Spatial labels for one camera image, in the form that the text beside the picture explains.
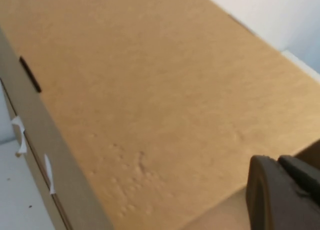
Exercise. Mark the upper cardboard drawer with window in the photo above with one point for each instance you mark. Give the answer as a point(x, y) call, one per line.
point(150, 89)

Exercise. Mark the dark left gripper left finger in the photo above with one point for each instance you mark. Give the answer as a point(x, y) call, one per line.
point(270, 202)

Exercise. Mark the cardboard drawer with window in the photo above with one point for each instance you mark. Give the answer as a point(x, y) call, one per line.
point(60, 215)
point(150, 89)

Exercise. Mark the lower cardboard drawer with window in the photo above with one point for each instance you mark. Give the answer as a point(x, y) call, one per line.
point(60, 215)

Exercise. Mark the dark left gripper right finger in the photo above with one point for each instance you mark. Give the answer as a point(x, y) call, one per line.
point(305, 180)

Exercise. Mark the white tape strip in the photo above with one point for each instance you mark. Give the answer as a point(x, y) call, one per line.
point(22, 139)
point(49, 175)

